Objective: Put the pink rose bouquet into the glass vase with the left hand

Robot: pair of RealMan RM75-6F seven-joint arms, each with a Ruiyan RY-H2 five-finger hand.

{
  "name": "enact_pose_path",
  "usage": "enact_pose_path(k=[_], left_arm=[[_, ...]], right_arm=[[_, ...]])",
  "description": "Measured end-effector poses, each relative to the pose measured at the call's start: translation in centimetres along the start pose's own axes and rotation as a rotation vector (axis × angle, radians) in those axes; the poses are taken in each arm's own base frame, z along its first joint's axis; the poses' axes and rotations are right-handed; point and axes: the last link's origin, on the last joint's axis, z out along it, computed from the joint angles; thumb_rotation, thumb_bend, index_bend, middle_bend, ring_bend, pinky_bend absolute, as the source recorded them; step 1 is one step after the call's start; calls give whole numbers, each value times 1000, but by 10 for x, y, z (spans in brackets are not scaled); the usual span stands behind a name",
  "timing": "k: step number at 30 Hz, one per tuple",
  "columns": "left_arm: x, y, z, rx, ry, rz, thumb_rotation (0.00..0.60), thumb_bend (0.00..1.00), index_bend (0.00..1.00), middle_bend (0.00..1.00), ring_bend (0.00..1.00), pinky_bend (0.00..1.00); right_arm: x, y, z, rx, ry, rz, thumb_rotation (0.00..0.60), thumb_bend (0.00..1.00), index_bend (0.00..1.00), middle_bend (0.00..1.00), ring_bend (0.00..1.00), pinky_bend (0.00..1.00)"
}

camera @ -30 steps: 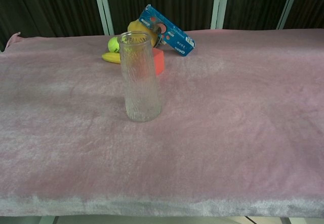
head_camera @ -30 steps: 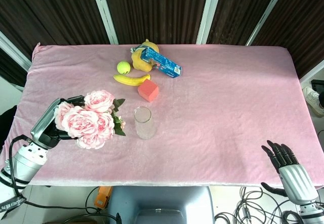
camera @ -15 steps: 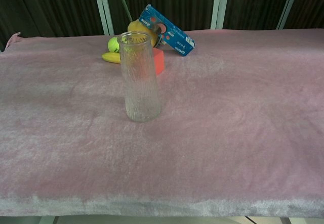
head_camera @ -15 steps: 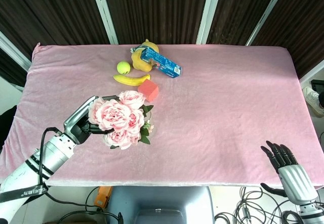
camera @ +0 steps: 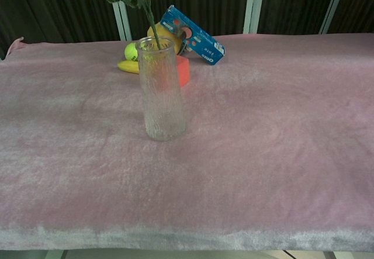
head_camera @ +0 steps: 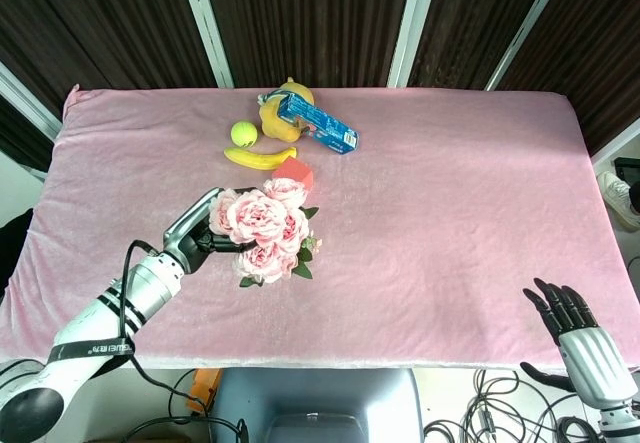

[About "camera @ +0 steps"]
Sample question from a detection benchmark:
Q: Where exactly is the clear glass cup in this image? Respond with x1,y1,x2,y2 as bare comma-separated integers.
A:
134,36,187,142

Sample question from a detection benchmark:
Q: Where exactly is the pink plush table cloth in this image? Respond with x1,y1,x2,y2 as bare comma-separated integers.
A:
0,32,374,251

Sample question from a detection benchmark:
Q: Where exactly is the pink foam cube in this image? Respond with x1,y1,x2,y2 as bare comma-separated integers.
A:
175,55,191,88

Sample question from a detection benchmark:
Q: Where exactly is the yellow banana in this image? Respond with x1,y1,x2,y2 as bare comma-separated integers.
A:
117,60,140,74

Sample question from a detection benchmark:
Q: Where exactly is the blue Oreo cookie box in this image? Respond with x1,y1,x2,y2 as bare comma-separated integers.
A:
159,5,227,66

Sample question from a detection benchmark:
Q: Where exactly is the yellow-green tennis ball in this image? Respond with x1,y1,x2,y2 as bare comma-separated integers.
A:
124,42,139,62

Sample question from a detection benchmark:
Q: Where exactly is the white partition post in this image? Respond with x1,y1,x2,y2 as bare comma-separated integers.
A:
112,0,133,42
318,0,349,34
243,0,266,35

